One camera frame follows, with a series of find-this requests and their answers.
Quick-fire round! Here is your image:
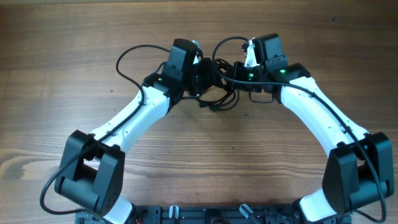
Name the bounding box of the black cable bundle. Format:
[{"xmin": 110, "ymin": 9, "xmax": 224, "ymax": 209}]
[{"xmin": 197, "ymin": 58, "xmax": 241, "ymax": 112}]

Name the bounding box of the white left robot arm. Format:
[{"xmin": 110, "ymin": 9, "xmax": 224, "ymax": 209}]
[{"xmin": 52, "ymin": 39, "xmax": 210, "ymax": 223}]

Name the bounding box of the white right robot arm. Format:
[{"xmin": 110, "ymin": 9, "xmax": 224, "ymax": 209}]
[{"xmin": 228, "ymin": 34, "xmax": 394, "ymax": 223}]

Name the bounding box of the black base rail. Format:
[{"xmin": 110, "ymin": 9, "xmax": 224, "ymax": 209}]
[{"xmin": 75, "ymin": 204, "xmax": 301, "ymax": 224}]

